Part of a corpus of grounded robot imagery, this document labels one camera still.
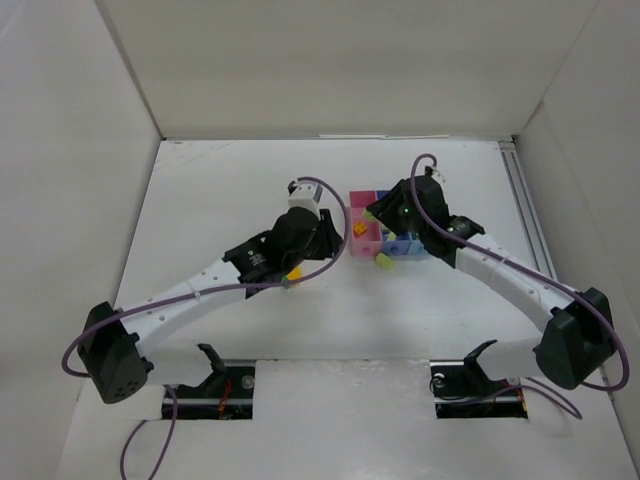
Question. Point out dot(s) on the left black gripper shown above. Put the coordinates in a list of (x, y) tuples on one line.
[(326, 234)]

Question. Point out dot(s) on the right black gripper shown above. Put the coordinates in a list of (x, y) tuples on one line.
[(388, 209)]

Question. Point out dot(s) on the light yellow lego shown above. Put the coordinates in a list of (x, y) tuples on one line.
[(384, 262)]

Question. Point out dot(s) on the orange striped lego brick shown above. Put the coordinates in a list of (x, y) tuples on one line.
[(369, 216)]

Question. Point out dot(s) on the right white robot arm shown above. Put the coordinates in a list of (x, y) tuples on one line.
[(573, 336)]

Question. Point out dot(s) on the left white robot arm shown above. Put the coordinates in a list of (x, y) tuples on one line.
[(122, 350)]

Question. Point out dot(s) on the pink plastic bin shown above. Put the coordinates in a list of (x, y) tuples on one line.
[(369, 244)]

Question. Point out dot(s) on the purple plastic bin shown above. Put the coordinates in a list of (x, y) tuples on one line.
[(393, 244)]

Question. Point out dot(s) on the light blue plastic bin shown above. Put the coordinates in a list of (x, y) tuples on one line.
[(416, 248)]

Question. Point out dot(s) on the orange rounded lego brick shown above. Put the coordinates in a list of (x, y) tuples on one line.
[(295, 274)]

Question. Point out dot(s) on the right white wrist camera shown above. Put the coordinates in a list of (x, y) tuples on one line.
[(433, 172)]

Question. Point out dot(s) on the aluminium rail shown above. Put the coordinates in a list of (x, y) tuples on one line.
[(526, 209)]

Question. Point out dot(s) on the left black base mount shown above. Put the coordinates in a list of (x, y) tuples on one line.
[(207, 387)]

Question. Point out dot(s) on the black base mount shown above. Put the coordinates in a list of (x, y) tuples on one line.
[(462, 390), (207, 387)]

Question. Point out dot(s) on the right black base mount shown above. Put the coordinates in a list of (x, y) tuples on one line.
[(462, 390)]

